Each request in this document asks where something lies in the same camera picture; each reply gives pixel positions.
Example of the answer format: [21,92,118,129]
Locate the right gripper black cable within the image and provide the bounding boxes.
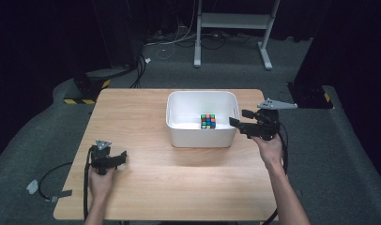
[261,122,290,225]

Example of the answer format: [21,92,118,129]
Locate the white metal stand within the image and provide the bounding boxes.
[193,0,282,71]

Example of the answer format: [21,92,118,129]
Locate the tangle of black cables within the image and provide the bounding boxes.
[175,30,262,51]

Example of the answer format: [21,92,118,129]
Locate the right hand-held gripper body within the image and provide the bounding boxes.
[240,97,298,142]

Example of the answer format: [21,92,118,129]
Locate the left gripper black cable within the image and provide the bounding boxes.
[83,145,96,221]

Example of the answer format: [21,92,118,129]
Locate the black cable bundle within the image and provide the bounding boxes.
[129,53,149,90]

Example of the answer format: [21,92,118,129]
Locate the person's right hand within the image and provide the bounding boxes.
[250,132,285,173]

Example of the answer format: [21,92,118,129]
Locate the black striped stand base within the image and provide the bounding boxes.
[286,82,335,110]
[63,68,113,106]

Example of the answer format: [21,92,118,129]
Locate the black floor cable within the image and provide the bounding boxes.
[38,161,74,201]

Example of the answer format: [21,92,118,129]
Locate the grey tape strip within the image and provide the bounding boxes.
[49,189,73,203]

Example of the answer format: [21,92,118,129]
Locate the white plastic bin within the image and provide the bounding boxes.
[165,90,242,149]

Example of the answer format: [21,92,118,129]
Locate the white thin cable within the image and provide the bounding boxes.
[144,12,199,61]

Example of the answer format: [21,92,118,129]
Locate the white plug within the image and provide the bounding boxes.
[25,179,39,195]

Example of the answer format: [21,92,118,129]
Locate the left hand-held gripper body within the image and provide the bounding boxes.
[90,139,118,176]

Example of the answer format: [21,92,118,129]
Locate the multicoloured puzzle cube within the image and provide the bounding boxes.
[200,113,218,130]

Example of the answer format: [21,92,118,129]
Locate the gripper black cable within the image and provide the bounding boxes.
[83,145,96,221]
[261,122,290,225]

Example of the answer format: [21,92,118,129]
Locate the person's left hand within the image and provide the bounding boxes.
[87,166,116,201]

